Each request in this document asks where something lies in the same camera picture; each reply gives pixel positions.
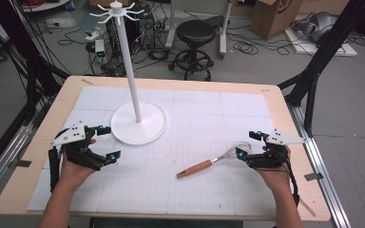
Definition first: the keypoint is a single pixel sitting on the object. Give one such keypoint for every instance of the white power strip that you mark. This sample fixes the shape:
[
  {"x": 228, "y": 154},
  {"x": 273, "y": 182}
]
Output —
[{"x": 94, "y": 34}]

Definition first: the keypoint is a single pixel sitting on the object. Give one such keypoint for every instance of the black computer tower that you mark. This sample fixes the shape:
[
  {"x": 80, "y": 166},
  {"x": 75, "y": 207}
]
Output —
[{"x": 145, "y": 30}]

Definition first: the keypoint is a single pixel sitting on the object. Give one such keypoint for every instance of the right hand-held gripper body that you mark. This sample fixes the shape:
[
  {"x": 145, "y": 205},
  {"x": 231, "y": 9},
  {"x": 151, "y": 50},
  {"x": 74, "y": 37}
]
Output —
[{"x": 275, "y": 155}]

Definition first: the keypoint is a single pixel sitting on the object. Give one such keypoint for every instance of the white adapter with green light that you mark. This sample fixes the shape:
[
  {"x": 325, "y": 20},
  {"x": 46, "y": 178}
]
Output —
[{"x": 99, "y": 47}]

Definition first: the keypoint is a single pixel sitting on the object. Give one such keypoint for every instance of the white flat board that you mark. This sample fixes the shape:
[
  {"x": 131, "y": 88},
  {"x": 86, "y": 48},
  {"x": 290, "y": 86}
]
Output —
[{"x": 323, "y": 49}]

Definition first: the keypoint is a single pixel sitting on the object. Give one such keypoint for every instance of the black tape piece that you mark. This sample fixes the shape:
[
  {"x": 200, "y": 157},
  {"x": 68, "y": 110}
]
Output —
[
  {"x": 313, "y": 176},
  {"x": 23, "y": 163}
]

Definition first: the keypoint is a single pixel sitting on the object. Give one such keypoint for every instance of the black metal frame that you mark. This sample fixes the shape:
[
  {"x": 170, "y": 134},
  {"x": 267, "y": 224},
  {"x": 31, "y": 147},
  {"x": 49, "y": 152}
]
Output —
[
  {"x": 28, "y": 63},
  {"x": 323, "y": 63}
]

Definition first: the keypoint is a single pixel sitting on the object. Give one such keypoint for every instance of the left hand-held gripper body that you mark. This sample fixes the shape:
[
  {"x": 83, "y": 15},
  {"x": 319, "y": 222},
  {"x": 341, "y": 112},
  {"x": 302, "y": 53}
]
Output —
[{"x": 76, "y": 152}]

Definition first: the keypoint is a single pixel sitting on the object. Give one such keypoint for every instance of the person's right hand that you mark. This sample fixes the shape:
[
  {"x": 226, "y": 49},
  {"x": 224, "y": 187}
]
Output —
[{"x": 274, "y": 179}]

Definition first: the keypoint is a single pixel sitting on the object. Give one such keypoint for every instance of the beige tape strip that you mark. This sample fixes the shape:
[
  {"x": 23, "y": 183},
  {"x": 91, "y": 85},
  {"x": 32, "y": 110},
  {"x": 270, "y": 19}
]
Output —
[
  {"x": 307, "y": 207},
  {"x": 87, "y": 81}
]

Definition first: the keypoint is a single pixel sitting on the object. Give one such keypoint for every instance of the white grid mat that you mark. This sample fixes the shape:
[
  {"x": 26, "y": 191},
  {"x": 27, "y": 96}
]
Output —
[{"x": 187, "y": 126}]

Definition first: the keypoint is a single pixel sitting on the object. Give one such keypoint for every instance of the person's left hand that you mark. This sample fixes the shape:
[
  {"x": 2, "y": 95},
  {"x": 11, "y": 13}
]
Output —
[{"x": 74, "y": 175}]

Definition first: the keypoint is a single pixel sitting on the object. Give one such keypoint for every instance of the cardboard box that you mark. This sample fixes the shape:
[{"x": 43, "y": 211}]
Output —
[{"x": 274, "y": 17}]

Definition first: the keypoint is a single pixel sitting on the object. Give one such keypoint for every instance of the black round stool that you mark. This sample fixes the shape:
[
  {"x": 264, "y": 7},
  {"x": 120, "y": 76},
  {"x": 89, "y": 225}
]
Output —
[{"x": 195, "y": 31}]

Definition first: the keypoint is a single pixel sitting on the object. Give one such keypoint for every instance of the aluminium rail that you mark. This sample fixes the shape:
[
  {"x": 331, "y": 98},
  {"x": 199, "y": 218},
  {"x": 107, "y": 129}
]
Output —
[
  {"x": 3, "y": 158},
  {"x": 323, "y": 171}
]

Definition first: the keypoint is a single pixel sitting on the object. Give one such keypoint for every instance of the white hook stand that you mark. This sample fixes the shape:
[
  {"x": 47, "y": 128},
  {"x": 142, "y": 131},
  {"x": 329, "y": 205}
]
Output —
[{"x": 138, "y": 125}]

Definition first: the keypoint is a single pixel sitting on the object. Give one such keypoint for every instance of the grey headset device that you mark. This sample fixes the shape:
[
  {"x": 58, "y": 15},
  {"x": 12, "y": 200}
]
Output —
[{"x": 320, "y": 25}]

